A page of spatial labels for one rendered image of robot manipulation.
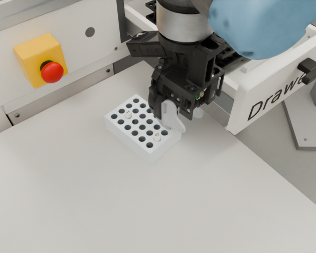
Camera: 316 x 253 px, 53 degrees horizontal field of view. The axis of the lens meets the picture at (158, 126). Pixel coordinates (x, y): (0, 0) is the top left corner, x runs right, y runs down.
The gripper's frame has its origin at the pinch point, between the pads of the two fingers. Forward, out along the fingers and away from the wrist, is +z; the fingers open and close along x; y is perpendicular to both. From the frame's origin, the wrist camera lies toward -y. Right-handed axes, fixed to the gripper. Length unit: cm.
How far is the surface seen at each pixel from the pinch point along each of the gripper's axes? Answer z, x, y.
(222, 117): 62, 57, -18
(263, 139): 81, 74, -3
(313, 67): -9.8, 18.3, 14.6
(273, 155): 81, 70, 5
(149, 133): 2.5, -3.4, -1.7
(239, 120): -4.7, 4.8, 10.8
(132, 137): 1.5, -6.7, -2.8
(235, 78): -2.3, 15.1, 3.4
